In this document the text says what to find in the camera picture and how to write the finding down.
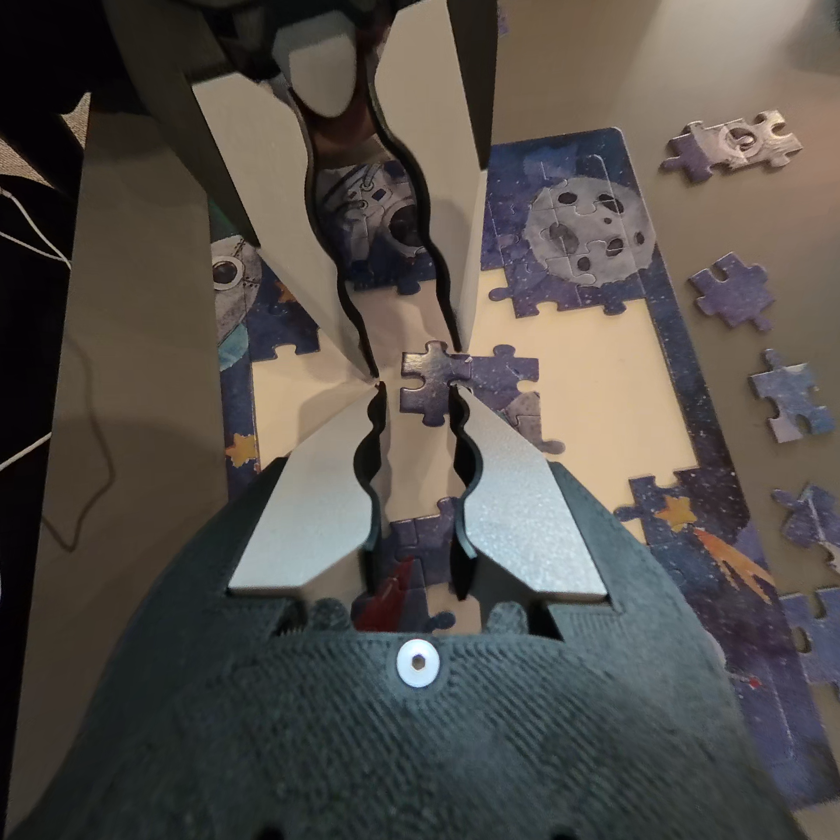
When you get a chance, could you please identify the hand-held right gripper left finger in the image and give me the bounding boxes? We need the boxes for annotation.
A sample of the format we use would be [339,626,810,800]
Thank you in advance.
[226,382,388,608]

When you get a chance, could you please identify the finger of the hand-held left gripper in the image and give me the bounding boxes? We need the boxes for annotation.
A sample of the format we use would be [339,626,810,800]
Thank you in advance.
[190,69,382,382]
[371,0,492,354]

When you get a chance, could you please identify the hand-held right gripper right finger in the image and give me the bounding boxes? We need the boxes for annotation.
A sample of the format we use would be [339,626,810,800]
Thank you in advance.
[448,385,610,608]

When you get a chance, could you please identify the joined planet puzzle pieces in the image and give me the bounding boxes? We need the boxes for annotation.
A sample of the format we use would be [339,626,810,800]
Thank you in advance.
[469,344,567,457]

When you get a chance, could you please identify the space jigsaw puzzle board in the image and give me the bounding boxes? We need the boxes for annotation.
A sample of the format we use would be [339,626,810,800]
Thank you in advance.
[210,125,840,811]

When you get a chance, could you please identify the person's left hand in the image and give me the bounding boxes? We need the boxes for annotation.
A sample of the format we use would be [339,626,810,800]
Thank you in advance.
[307,105,388,163]

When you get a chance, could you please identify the row of puzzle pieces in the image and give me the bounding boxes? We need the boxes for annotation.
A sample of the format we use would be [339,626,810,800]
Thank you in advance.
[659,110,840,690]

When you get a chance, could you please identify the thin white cable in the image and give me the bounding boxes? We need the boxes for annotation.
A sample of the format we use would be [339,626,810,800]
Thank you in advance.
[0,187,73,270]

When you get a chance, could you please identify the thick white cable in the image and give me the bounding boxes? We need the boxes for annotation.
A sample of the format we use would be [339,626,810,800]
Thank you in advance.
[0,430,55,470]

